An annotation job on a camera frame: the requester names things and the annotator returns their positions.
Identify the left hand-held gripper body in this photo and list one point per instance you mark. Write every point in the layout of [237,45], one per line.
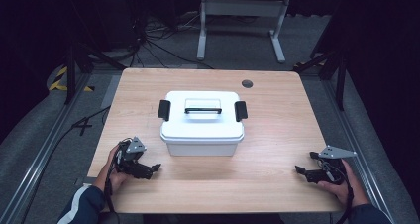
[132,153]

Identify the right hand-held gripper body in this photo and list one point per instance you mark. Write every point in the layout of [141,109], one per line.
[332,164]

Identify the person's right hand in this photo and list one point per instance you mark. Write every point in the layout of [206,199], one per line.
[345,187]

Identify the person's left hand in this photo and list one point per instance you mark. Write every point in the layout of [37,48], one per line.
[116,176]

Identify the white plastic storage box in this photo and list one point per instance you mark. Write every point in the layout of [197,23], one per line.
[201,148]

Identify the black box latch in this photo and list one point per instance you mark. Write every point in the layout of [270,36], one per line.
[240,110]
[164,109]

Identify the white storage box lid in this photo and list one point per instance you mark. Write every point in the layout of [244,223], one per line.
[202,128]

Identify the black metal stand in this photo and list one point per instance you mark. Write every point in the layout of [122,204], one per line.
[340,75]
[71,72]

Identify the yellow black floor tape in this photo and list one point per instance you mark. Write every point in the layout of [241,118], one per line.
[57,83]

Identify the aluminium floor rail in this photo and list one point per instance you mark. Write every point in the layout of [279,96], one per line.
[356,131]
[43,151]

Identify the white metal table frame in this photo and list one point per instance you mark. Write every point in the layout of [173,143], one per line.
[242,7]

